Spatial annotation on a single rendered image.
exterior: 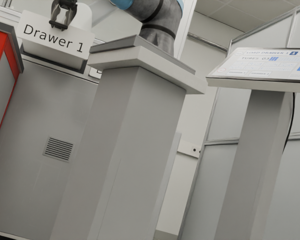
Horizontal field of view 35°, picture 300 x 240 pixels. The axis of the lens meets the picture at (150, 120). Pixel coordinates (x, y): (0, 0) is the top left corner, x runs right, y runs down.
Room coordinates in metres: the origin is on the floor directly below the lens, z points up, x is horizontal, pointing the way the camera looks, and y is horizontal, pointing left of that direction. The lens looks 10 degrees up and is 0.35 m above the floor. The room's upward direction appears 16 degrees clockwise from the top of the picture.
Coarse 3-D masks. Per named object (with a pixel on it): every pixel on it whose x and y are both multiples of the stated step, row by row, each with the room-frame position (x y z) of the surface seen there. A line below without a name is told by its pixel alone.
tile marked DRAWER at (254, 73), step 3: (252, 72) 1.93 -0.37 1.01; (255, 72) 1.92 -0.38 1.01; (258, 72) 1.91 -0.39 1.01; (261, 72) 1.90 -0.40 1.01; (264, 72) 1.90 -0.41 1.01; (267, 72) 1.89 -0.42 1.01; (270, 72) 1.88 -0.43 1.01; (249, 75) 1.92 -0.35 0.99; (252, 75) 1.91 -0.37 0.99; (255, 75) 1.90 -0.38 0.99; (258, 75) 1.89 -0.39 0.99; (261, 75) 1.88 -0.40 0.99; (264, 75) 1.88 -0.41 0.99; (267, 75) 1.87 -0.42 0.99
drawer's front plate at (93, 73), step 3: (90, 69) 2.02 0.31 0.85; (93, 69) 2.02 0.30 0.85; (90, 72) 2.02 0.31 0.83; (93, 72) 2.02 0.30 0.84; (96, 72) 2.02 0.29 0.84; (99, 72) 2.02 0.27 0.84; (90, 75) 2.02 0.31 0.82; (93, 75) 2.02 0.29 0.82; (96, 75) 2.02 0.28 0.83; (99, 75) 2.03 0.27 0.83; (99, 78) 2.03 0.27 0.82
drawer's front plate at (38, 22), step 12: (24, 12) 1.73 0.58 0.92; (24, 24) 1.73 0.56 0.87; (36, 24) 1.74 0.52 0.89; (48, 24) 1.75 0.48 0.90; (24, 36) 1.73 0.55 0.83; (36, 36) 1.74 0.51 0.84; (48, 36) 1.75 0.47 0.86; (60, 36) 1.76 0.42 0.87; (72, 36) 1.76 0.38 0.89; (84, 36) 1.77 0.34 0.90; (60, 48) 1.76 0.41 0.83; (72, 48) 1.77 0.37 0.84; (84, 48) 1.77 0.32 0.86
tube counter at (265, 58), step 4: (264, 56) 2.02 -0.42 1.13; (268, 56) 2.01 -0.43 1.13; (260, 60) 2.00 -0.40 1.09; (264, 60) 1.98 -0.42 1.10; (268, 60) 1.97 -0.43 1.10; (272, 60) 1.96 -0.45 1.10; (276, 60) 1.95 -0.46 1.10; (280, 60) 1.94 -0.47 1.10; (284, 60) 1.93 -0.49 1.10; (288, 60) 1.92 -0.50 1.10; (292, 60) 1.91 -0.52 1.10; (296, 60) 1.89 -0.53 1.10
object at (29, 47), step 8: (24, 40) 1.82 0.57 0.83; (24, 48) 1.94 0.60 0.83; (32, 48) 1.90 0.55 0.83; (40, 48) 1.86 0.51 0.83; (48, 48) 1.83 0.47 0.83; (40, 56) 2.00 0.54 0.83; (48, 56) 1.96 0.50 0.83; (56, 56) 1.92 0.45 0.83; (64, 56) 1.88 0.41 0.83; (72, 56) 1.85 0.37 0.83; (64, 64) 2.02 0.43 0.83; (72, 64) 1.98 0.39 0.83; (80, 64) 1.94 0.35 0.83
